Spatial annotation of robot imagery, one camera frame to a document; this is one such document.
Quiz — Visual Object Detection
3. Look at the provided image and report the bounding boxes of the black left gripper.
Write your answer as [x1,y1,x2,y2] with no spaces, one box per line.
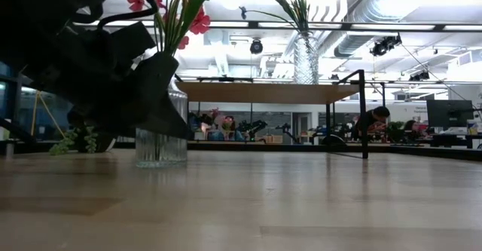
[22,20,190,139]

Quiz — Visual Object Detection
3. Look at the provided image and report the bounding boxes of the ribbed clear glass vase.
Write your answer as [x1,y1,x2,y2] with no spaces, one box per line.
[134,78,189,169]

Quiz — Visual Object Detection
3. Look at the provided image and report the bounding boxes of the red artificial flower bunch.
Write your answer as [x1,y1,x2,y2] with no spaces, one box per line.
[126,0,212,56]

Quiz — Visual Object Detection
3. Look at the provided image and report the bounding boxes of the diamond-cut clear glass vase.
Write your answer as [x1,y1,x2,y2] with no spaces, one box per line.
[292,31,320,85]

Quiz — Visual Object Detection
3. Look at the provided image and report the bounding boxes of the blue artificial flower bunch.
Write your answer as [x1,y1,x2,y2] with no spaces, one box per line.
[239,0,316,37]

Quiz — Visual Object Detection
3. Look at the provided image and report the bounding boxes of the wooden shelf with black legs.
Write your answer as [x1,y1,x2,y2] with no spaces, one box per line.
[175,69,369,160]

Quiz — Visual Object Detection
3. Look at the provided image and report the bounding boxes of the person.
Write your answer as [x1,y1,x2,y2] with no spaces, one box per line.
[221,115,237,142]
[352,106,392,143]
[403,119,419,141]

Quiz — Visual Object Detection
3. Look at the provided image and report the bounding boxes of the potted green succulent plant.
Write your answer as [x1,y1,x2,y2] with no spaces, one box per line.
[48,124,117,157]

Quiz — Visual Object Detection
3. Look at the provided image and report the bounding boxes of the long ceiling light bar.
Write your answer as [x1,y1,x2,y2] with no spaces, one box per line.
[75,19,482,32]

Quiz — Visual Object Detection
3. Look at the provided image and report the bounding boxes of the round black ceiling spotlight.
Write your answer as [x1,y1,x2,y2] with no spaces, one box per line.
[249,38,264,55]

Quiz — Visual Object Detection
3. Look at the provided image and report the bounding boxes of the large dark window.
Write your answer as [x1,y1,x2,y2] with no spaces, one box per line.
[0,60,75,143]

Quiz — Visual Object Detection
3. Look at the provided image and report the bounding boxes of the black ceiling fixture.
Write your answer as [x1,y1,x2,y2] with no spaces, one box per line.
[369,33,403,57]

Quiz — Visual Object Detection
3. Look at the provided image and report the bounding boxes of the black computer monitor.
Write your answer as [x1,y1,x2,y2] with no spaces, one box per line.
[426,99,474,130]

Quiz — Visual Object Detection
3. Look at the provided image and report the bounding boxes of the yellow cable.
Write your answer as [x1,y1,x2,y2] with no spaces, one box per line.
[37,90,68,139]

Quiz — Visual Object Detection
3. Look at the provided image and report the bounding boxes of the small grey post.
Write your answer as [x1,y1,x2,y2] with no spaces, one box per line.
[3,139,16,158]

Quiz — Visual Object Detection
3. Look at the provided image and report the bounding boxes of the silver ceiling duct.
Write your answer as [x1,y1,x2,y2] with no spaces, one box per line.
[319,0,406,58]

